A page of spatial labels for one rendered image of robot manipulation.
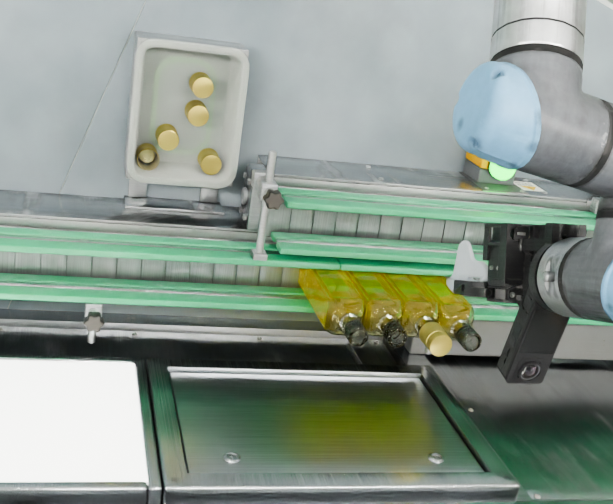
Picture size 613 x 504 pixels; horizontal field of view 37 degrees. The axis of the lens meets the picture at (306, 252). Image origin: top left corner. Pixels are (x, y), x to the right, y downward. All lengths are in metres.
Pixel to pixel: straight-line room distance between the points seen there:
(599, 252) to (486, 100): 0.17
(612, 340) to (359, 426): 0.64
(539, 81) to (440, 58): 0.90
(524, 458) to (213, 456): 0.48
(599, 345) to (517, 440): 0.39
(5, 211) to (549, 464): 0.89
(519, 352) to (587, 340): 0.84
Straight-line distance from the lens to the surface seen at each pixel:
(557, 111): 0.74
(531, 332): 0.94
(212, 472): 1.19
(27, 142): 1.55
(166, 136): 1.49
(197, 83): 1.47
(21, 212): 1.46
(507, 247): 0.95
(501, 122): 0.72
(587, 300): 0.82
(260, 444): 1.26
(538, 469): 1.41
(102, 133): 1.55
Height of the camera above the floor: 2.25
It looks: 65 degrees down
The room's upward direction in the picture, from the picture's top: 148 degrees clockwise
